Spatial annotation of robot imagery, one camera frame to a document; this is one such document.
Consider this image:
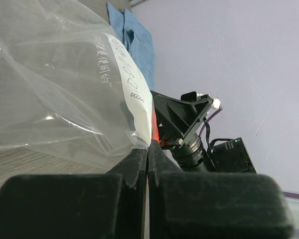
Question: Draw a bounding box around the clear zip top bag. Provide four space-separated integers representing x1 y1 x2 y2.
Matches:
0 0 154 172

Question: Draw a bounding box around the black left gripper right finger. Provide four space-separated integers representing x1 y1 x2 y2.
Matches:
148 140 295 239

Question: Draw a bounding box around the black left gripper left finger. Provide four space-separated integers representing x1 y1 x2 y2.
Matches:
0 149 148 239

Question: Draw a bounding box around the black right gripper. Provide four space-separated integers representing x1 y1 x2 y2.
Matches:
151 91 216 172

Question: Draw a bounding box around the blue cloth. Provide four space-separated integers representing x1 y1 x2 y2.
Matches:
107 3 155 90

